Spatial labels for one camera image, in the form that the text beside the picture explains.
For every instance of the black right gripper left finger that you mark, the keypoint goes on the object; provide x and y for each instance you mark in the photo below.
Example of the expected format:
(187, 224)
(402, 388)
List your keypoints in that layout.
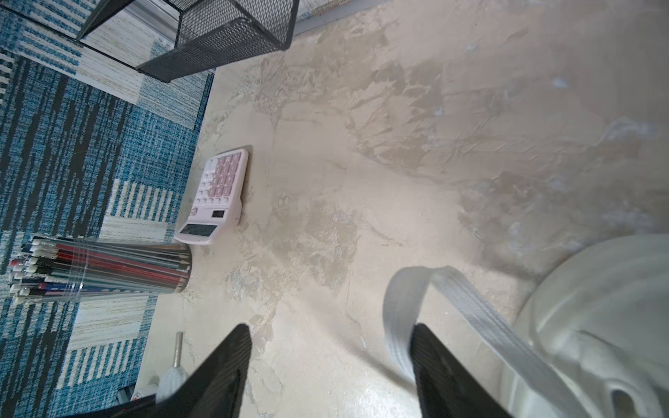
(215, 389)

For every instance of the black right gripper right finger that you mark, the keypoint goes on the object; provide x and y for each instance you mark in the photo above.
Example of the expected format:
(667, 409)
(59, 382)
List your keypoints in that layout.
(445, 387)

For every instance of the white shoelace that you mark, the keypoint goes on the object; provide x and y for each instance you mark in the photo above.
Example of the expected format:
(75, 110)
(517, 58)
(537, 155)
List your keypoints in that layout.
(402, 304)

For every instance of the white sneaker shoe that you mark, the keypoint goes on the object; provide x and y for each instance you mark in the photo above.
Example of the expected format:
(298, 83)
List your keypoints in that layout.
(601, 320)

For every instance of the clear cup of pencils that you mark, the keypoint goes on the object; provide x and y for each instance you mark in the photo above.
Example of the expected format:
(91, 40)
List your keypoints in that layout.
(68, 269)

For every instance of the black mesh shelf rack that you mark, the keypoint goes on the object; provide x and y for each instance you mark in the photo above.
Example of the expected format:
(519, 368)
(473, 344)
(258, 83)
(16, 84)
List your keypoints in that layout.
(210, 34)

